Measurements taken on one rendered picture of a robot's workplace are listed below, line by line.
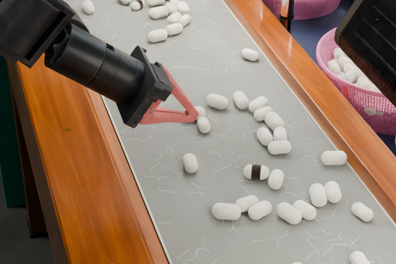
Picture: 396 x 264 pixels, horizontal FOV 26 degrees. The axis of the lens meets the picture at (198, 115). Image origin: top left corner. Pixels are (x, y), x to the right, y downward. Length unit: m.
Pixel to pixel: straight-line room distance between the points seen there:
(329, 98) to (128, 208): 0.40
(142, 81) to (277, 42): 0.53
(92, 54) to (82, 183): 0.24
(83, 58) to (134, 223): 0.24
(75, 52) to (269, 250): 0.35
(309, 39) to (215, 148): 0.51
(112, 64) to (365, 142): 0.43
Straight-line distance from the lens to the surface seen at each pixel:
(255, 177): 1.19
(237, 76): 1.43
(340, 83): 1.39
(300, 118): 1.33
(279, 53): 1.46
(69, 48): 0.96
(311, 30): 1.74
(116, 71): 0.99
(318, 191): 1.15
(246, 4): 1.62
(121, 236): 1.07
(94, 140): 1.24
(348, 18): 0.89
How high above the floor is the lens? 1.46
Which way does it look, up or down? 33 degrees down
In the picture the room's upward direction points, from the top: straight up
